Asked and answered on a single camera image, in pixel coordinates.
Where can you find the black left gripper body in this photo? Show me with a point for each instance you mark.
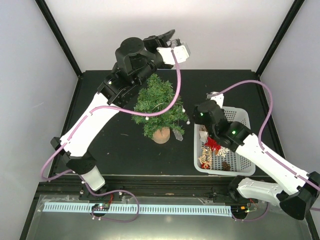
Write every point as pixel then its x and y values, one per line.
pixel 154 40

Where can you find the white perforated plastic basket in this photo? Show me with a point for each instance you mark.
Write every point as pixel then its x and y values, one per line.
pixel 208 116

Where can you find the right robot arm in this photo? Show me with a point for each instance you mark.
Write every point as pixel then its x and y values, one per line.
pixel 294 191

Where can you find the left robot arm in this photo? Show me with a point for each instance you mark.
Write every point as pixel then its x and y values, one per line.
pixel 136 60

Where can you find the small green christmas tree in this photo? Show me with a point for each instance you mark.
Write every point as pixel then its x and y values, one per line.
pixel 155 97

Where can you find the round wooden tree base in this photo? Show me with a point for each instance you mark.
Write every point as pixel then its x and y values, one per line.
pixel 161 136

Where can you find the gold merry christmas sign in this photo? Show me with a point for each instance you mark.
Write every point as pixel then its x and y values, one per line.
pixel 205 159

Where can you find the red star ornament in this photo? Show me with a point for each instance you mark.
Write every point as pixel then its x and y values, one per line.
pixel 213 145

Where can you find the white snowflake ornament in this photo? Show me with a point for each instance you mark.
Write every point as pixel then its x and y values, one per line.
pixel 222 152

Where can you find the brown pine cone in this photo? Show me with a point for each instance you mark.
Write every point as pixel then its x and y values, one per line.
pixel 225 166

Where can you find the left controller circuit board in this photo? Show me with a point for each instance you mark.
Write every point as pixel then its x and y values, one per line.
pixel 100 207

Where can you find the controller circuit board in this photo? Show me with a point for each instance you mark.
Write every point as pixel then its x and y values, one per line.
pixel 100 207
pixel 244 208

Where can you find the right controller circuit board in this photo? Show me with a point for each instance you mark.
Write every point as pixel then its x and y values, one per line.
pixel 244 208

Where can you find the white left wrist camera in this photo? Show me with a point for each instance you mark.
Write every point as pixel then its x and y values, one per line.
pixel 181 52

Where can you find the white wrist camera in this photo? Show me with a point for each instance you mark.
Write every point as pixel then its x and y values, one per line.
pixel 217 97
pixel 181 52

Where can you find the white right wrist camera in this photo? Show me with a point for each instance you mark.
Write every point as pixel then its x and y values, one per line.
pixel 217 97

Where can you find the left black frame post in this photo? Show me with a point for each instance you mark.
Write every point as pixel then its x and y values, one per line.
pixel 48 16

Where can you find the black frame post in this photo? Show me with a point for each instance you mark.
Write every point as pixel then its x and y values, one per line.
pixel 281 32
pixel 48 16

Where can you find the right black frame post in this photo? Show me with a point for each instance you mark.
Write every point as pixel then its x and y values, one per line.
pixel 281 32

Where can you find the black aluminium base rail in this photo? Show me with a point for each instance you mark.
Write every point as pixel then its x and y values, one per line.
pixel 208 187

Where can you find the white slotted cable duct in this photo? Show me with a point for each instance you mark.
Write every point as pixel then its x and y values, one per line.
pixel 142 209

